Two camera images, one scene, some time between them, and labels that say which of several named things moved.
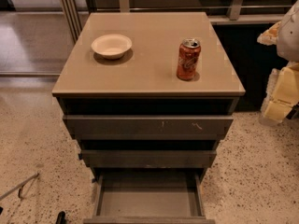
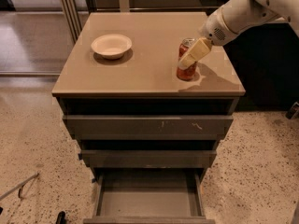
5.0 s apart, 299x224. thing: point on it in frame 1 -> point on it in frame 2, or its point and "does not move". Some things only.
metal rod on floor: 20,187 does not move
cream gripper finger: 282,92 -> 218,32
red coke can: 189,56 does not move
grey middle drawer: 152,159 does not move
